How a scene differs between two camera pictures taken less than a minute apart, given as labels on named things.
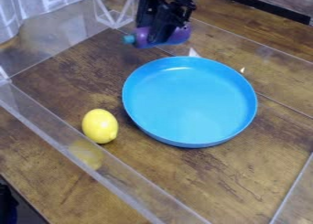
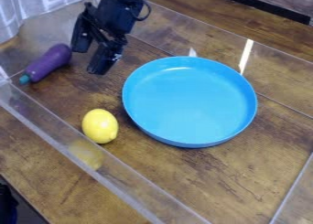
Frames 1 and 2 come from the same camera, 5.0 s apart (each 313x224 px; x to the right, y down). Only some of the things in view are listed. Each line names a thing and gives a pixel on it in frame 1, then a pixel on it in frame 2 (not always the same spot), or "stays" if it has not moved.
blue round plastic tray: (191, 101) stays
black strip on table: (267, 7) stays
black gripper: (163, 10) → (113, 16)
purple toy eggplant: (137, 37) → (50, 61)
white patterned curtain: (21, 4) stays
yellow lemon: (99, 125) stays
